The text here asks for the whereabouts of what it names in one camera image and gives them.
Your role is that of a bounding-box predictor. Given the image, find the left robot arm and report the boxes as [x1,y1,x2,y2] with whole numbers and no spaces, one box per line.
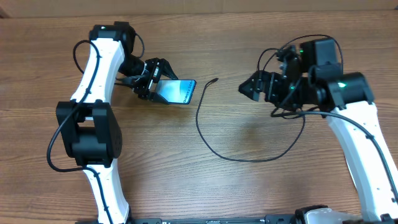
[47,21,177,223]

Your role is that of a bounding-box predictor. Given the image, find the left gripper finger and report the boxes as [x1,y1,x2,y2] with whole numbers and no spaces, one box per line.
[147,92,169,105]
[160,58,178,80]

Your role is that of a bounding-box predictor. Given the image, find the black charging cable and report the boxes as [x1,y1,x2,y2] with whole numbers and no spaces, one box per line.
[195,34,345,164]

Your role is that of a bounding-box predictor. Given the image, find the blue Galaxy smartphone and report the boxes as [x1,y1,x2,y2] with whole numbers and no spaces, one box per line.
[155,80,197,105]

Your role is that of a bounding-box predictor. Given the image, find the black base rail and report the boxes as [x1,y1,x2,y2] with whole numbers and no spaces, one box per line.
[74,214,299,224]

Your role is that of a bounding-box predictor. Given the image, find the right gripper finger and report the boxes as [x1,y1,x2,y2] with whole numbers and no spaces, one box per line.
[250,70,272,90]
[238,76,261,101]

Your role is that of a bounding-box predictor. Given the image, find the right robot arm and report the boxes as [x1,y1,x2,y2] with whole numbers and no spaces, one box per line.
[239,34,397,223]

